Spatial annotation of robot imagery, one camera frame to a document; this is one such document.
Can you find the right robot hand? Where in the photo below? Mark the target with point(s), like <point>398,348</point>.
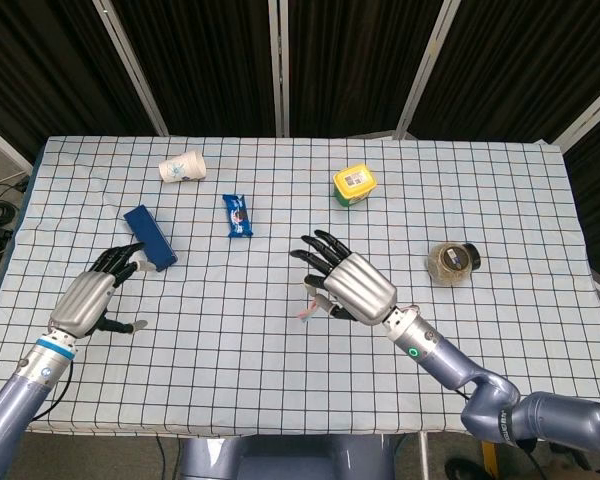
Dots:
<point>360,287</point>

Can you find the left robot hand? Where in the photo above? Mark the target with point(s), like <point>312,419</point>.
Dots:
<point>85,300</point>

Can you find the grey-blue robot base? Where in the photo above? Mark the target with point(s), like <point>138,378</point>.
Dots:
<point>280,457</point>

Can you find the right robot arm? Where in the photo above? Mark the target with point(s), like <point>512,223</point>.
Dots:
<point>460,365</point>

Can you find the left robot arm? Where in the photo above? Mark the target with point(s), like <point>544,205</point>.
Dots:
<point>25,385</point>

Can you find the dark blue rectangular box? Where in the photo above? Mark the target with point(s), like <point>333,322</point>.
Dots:
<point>150,235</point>

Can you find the glass jar black lid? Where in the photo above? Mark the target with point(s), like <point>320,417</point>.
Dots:
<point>452,262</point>

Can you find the yellow lid green container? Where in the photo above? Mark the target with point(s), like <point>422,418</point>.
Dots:
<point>354,184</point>

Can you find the checkered light blue tablecloth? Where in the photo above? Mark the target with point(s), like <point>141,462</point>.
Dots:
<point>240,360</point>

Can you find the blue cookie packet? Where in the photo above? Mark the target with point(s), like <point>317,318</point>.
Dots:
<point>239,215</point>

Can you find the white paper cup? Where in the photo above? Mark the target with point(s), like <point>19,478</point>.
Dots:
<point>182,167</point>

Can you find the white table leg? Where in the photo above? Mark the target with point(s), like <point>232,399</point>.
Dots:
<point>423,457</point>

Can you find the yellow floor object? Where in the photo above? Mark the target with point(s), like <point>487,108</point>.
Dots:
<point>489,456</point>

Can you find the black folding partition screen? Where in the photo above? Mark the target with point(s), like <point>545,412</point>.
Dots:
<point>220,65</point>

